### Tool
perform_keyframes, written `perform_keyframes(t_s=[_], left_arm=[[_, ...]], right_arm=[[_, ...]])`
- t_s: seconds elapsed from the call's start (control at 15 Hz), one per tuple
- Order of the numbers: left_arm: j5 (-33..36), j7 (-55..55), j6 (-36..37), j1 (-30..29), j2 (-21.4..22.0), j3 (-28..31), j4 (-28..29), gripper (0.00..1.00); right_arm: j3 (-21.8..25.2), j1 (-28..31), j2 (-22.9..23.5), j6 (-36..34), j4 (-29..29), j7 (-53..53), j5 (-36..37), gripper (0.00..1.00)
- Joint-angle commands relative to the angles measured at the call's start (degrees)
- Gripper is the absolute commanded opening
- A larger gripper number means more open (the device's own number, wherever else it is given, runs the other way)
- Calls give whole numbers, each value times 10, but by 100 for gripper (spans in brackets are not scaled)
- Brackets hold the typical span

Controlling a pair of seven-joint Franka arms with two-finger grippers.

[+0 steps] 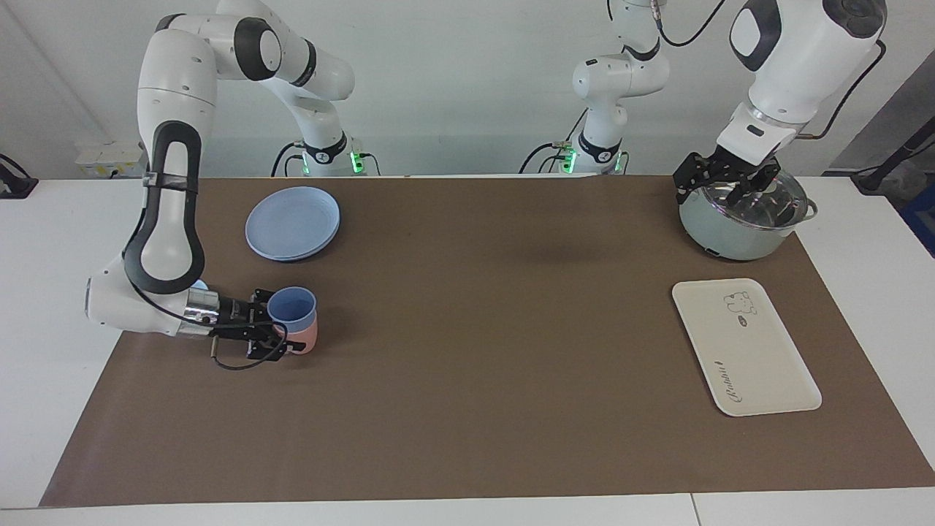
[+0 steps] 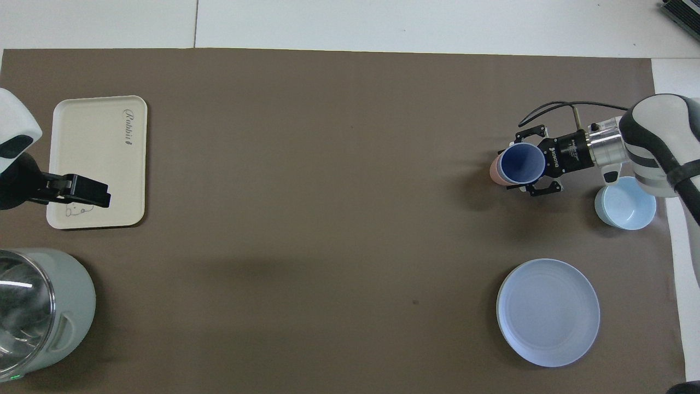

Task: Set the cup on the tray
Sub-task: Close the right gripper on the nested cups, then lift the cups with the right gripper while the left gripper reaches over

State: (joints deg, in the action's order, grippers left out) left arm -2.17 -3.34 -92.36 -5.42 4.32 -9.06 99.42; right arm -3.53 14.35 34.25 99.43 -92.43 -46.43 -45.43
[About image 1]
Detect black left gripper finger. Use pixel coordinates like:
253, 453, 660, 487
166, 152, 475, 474
727, 162, 782, 207
673, 151, 720, 206

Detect blue plastic cup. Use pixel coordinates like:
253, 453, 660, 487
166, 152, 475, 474
267, 286, 318, 330

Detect pink plastic cup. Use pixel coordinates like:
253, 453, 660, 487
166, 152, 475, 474
283, 319, 320, 356

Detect cream rectangular tray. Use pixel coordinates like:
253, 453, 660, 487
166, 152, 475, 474
671, 278, 823, 417

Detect glass pot lid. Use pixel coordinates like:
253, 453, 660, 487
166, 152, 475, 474
683, 174, 810, 232

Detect pale green cooking pot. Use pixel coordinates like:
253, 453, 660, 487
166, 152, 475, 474
679, 172, 820, 262

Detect blue plastic plate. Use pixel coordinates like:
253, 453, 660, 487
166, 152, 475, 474
245, 186, 341, 262

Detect black stand foot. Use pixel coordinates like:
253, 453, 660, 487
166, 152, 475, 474
851, 135, 935, 195

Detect blue crate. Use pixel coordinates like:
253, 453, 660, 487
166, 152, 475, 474
900, 183, 935, 258

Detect white power strip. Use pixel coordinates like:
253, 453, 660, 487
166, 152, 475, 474
75, 142, 150, 178

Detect brown table mat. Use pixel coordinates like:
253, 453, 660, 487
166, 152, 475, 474
39, 175, 935, 508

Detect black table clamp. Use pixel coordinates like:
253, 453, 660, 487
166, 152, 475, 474
0, 153, 39, 199

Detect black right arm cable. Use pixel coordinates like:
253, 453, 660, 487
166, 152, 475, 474
209, 321, 290, 371

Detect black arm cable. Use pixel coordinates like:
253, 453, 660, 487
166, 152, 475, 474
209, 321, 290, 371
654, 0, 887, 140

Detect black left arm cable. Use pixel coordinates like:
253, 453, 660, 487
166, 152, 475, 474
654, 0, 887, 140

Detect black base cable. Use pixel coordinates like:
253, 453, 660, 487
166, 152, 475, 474
271, 141, 308, 177
519, 110, 589, 175

